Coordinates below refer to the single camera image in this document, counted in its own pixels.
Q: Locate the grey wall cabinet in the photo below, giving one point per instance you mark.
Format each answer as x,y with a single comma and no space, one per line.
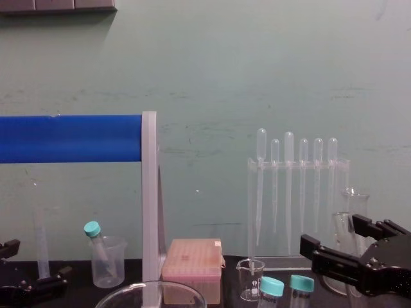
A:
57,4

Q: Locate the large round glass dish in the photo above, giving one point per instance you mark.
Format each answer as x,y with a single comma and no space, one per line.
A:
180,293

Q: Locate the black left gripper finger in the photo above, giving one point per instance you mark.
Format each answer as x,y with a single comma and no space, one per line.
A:
48,283
9,249

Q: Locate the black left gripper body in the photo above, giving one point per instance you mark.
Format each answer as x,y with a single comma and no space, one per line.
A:
19,296

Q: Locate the clear plastic beaker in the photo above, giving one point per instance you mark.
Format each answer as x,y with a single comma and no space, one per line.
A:
114,266

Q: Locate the teal capped centrifuge tube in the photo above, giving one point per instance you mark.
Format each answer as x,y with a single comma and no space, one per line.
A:
93,231
271,287
302,284

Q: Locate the clear plastic transfer pipette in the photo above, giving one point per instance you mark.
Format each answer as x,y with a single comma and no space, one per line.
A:
303,150
332,149
318,149
275,150
261,144
288,144

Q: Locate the small glass beaker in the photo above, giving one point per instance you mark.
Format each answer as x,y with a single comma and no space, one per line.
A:
247,282

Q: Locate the glass test tube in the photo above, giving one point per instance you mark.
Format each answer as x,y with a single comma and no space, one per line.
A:
342,227

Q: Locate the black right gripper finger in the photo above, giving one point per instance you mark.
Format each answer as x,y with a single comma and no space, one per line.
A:
337,264
369,227

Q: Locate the blue foam roll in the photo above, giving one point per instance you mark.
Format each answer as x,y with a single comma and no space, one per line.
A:
70,139

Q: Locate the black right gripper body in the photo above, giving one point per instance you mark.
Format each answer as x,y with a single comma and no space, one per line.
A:
388,269

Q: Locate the pink pipette tip box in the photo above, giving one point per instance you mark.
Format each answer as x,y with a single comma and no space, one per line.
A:
192,261

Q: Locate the clear acrylic pipette rack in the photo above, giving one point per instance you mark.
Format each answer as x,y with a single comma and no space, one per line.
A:
298,166

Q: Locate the glass measuring cylinder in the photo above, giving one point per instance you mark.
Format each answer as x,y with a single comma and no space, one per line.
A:
359,205

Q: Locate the clear plastic graduated cylinder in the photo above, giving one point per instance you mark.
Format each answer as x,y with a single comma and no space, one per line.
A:
42,244

